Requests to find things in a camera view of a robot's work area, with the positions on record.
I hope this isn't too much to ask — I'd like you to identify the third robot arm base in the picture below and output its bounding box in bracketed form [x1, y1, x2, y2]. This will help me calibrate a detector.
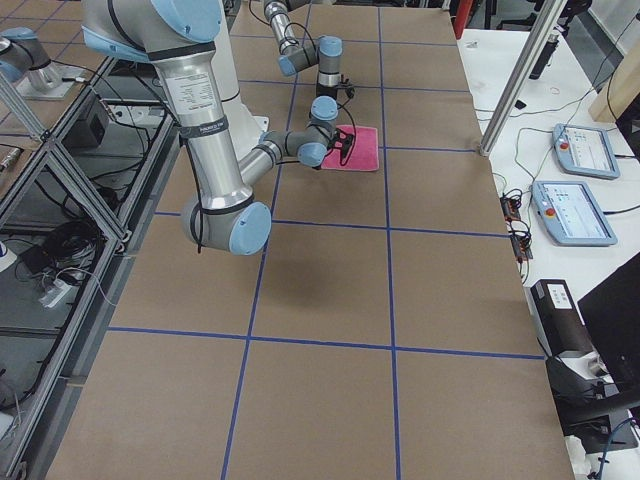
[1, 27, 71, 100]

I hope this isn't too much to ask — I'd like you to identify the upper teach pendant tablet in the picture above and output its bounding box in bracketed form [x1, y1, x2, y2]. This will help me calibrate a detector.
[552, 123, 620, 180]

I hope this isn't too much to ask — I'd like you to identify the pink and grey towel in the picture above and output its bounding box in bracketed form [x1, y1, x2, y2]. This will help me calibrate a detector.
[321, 124, 379, 172]

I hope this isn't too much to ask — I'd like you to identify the brown paper table cover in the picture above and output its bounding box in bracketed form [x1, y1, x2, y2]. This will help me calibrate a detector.
[47, 5, 572, 479]

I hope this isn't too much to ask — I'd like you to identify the black label printer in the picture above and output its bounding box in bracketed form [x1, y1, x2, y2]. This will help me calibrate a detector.
[530, 279, 608, 403]

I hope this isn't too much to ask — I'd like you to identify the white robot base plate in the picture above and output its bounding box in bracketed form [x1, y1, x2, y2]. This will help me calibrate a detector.
[222, 97, 269, 150]

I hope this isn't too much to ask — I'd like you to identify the aluminium frame post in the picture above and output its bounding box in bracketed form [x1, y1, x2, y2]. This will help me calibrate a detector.
[478, 0, 567, 157]

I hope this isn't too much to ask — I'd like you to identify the black computer monitor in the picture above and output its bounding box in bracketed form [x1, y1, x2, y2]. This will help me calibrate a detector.
[578, 254, 639, 388]

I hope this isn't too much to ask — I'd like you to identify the aluminium frame rack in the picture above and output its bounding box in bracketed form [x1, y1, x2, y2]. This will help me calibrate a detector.
[1, 60, 177, 479]

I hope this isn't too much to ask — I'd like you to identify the lower teach pendant tablet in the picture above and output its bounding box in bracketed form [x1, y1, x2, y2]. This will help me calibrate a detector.
[531, 180, 618, 247]

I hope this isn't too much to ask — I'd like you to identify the teach pendant tablet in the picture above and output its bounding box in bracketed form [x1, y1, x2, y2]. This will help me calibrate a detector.
[531, 180, 618, 247]
[552, 123, 620, 180]

